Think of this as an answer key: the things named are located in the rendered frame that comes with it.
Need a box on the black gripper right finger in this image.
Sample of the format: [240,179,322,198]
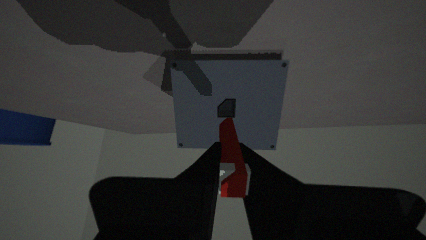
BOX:
[239,143,426,240]

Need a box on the dark red peg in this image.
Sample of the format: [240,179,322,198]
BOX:
[219,118,251,198]

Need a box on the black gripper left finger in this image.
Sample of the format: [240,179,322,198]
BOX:
[88,142,222,240]

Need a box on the blue-grey sloped panel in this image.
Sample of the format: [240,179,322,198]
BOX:
[170,60,289,150]

